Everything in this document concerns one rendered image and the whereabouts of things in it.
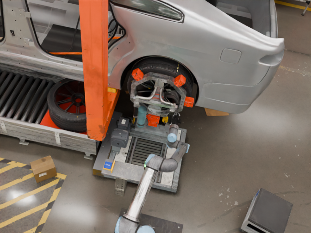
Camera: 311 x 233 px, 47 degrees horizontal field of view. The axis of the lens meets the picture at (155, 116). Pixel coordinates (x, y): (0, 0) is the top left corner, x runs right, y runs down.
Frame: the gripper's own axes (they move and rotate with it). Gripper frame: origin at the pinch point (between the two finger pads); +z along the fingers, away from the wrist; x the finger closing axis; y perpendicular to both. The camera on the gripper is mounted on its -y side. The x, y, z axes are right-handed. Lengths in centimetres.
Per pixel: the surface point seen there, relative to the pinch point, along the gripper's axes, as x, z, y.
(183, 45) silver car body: 54, 2, -65
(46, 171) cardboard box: -117, -76, -48
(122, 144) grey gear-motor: -56, -35, -11
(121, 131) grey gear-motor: -53, -25, -20
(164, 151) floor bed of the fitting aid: -41, -15, 38
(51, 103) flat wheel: -102, -15, -83
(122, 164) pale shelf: -41, -67, -15
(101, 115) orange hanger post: -26, -50, -67
